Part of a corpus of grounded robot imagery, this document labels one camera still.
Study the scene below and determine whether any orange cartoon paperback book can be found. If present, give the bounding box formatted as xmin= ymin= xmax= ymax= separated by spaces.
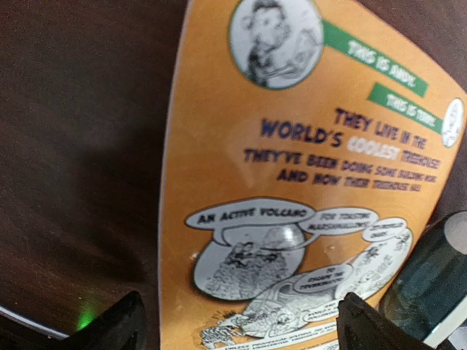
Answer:
xmin=158 ymin=1 xmax=466 ymax=349

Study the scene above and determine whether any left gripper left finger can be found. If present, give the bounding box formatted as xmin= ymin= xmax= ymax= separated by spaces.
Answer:
xmin=61 ymin=291 xmax=147 ymax=350

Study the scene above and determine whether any aluminium front rail frame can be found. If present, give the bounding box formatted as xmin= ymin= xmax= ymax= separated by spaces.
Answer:
xmin=0 ymin=306 xmax=69 ymax=340

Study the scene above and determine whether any white black bowl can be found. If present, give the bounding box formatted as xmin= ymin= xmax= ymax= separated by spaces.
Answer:
xmin=379 ymin=211 xmax=466 ymax=347

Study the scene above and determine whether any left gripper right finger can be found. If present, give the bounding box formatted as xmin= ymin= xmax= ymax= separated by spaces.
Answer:
xmin=337 ymin=292 xmax=430 ymax=350

